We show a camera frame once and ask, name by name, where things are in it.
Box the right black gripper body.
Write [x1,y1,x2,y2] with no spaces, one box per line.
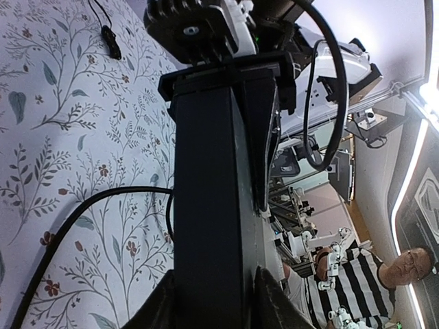
[157,0,383,116]

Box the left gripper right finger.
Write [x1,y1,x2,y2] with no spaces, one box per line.
[253,266,314,329]

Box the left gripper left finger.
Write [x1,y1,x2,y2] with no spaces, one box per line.
[122,269,176,329]

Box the black TP-Link network switch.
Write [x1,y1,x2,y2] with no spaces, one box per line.
[172,82,278,328]

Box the black power adapter with cord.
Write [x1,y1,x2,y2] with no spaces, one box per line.
[87,0,122,60]

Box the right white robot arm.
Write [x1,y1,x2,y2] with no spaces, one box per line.
[144,1,364,119]

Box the person in striped shirt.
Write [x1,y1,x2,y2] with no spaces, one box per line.
[283,246,436,328]

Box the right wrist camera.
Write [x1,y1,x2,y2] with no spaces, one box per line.
[143,1,257,66]

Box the black ethernet cable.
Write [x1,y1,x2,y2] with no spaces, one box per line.
[10,186,176,329]

